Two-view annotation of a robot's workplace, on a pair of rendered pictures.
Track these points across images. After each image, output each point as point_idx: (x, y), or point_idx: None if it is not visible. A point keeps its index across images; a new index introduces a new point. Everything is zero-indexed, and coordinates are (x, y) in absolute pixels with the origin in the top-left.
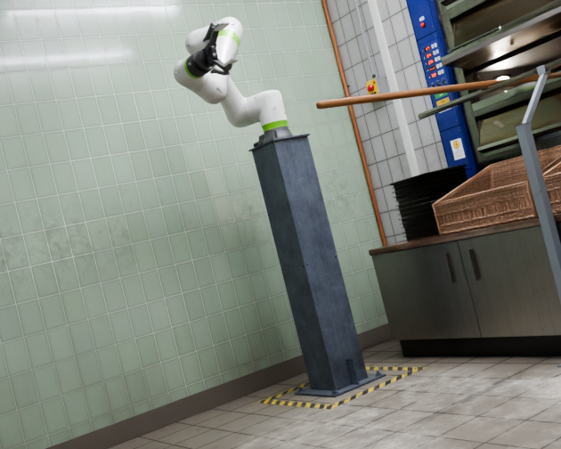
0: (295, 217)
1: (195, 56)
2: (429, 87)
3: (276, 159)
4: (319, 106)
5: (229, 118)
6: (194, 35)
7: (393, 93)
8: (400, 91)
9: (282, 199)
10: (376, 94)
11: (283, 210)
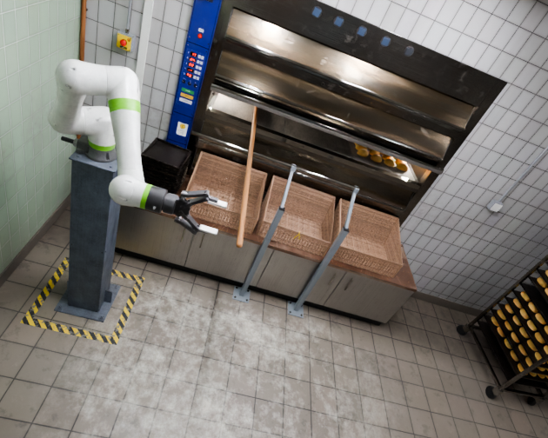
0: (108, 224)
1: (163, 202)
2: (249, 174)
3: (109, 183)
4: (240, 247)
5: (56, 128)
6: (83, 78)
7: (247, 197)
8: (247, 191)
9: (100, 209)
10: (246, 207)
11: (96, 215)
